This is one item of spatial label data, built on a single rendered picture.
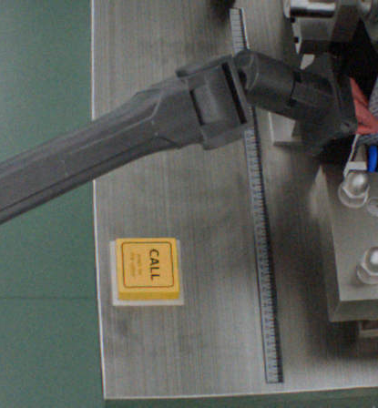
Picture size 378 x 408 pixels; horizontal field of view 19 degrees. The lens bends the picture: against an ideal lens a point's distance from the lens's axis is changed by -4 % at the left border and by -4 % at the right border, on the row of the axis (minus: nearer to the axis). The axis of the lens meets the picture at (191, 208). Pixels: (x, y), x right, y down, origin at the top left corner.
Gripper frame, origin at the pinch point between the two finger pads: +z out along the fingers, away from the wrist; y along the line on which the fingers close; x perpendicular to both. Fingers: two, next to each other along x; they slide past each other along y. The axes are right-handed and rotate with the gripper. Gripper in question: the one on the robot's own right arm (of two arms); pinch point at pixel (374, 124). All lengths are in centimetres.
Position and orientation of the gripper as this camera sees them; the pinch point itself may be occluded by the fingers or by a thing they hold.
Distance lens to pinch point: 133.0
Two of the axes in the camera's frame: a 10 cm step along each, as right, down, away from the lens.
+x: 5.8, -4.1, -7.0
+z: 8.1, 2.2, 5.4
